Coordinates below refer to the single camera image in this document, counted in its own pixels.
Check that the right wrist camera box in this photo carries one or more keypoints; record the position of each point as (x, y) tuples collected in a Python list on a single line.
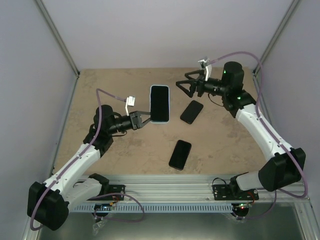
[(206, 66)]

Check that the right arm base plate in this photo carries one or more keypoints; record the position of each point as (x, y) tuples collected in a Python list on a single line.
[(225, 192)]

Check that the phone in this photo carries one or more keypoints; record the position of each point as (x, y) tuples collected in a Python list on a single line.
[(180, 155), (191, 112)]

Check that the phone in purple-edged case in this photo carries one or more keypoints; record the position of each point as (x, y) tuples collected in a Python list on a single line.
[(180, 155)]

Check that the circuit board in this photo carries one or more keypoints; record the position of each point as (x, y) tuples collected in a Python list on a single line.
[(242, 205), (105, 206)]

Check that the aluminium rail beam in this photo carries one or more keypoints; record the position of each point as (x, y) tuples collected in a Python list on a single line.
[(171, 188)]

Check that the right frame post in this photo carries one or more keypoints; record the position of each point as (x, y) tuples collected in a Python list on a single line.
[(281, 27)]

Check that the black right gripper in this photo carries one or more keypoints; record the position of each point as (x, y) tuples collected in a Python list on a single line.
[(191, 82)]

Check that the frame post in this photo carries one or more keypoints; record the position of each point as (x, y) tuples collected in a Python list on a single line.
[(56, 35), (281, 27)]

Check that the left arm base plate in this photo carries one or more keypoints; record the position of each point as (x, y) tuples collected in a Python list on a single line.
[(111, 188)]

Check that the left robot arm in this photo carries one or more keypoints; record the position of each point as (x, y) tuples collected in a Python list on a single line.
[(50, 202)]

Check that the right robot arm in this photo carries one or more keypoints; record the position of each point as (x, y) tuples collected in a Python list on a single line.
[(284, 164)]

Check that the light blue phone case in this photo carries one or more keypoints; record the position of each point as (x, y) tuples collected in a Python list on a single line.
[(160, 103)]

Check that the slotted cable duct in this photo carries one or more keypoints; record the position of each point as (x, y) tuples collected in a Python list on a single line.
[(160, 208)]

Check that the left circuit board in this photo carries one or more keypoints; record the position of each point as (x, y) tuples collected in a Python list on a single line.
[(105, 206)]

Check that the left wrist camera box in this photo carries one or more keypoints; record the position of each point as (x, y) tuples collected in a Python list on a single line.
[(129, 102)]

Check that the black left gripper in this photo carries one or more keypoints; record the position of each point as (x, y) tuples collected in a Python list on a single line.
[(136, 120)]

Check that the clear plastic bag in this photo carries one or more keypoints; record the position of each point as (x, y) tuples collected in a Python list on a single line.
[(97, 226)]

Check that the right circuit board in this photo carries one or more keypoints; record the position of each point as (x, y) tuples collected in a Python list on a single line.
[(242, 205)]

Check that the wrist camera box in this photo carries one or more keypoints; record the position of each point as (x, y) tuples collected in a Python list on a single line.
[(129, 102), (206, 66)]

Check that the left frame post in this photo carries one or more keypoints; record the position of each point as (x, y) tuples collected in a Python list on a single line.
[(56, 35)]

